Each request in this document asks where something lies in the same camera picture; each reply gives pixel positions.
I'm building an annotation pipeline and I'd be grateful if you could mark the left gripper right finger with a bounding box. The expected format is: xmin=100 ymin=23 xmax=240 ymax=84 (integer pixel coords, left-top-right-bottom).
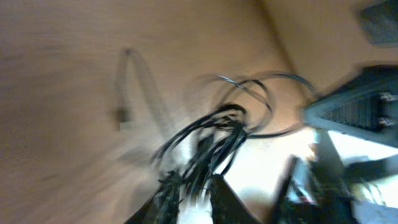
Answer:
xmin=209 ymin=174 xmax=260 ymax=224

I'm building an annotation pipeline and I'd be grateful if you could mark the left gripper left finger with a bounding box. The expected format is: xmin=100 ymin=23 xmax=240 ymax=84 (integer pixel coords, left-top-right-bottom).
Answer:
xmin=124 ymin=170 xmax=183 ymax=224

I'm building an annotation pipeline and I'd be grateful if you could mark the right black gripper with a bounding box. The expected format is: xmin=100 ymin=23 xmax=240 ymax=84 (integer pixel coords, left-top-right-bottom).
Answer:
xmin=303 ymin=65 xmax=397 ymax=147

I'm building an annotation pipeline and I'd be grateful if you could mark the black cable bundle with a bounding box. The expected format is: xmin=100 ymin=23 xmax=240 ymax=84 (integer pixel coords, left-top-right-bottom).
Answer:
xmin=150 ymin=71 xmax=318 ymax=200

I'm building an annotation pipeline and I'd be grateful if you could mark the black USB-A cable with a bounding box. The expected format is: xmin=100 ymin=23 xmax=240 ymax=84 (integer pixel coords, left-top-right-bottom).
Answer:
xmin=114 ymin=46 xmax=175 ymax=141

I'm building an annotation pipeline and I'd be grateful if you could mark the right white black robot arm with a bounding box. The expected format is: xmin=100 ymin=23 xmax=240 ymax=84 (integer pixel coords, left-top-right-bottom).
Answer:
xmin=268 ymin=65 xmax=397 ymax=223

